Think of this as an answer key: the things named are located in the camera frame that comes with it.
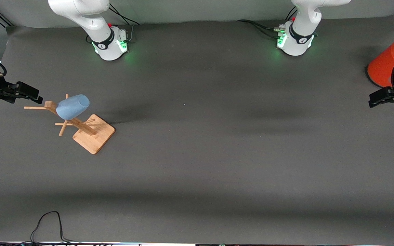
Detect light blue cup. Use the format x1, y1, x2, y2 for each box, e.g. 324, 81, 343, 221
56, 94, 91, 121

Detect orange drink can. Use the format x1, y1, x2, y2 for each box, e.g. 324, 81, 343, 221
367, 33, 394, 89

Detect wooden mug tree stand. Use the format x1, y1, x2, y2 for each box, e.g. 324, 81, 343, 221
24, 94, 116, 155

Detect aluminium frame rail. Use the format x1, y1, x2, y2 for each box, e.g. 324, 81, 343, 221
0, 12, 15, 28

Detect thin black looped cable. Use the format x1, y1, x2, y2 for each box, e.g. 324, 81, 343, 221
30, 210, 82, 245

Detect black left arm base cables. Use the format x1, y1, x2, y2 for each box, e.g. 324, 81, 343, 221
236, 6, 297, 39

